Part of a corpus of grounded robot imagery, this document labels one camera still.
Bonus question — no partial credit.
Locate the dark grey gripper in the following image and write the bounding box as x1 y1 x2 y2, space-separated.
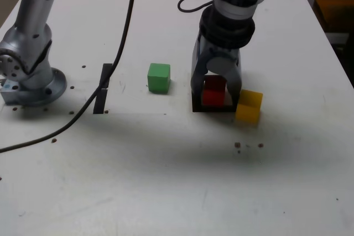
190 33 243 104

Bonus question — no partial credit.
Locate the red cube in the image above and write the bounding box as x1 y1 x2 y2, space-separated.
202 75 227 106

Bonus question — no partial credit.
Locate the green cube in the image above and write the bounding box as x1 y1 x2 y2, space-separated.
146 63 171 95

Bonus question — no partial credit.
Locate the yellow cube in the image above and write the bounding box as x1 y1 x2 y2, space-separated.
235 89 263 124

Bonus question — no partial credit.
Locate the black tape square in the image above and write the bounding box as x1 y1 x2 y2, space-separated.
191 75 240 114

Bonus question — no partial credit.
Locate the black tape strip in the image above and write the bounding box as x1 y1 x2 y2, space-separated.
93 63 113 115

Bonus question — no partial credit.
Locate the white metal beam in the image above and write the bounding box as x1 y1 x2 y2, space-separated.
326 32 351 45

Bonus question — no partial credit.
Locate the thin black looped cable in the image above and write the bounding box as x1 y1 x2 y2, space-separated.
178 0 216 13

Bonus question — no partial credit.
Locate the thick black cable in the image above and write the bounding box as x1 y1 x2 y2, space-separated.
0 0 141 154

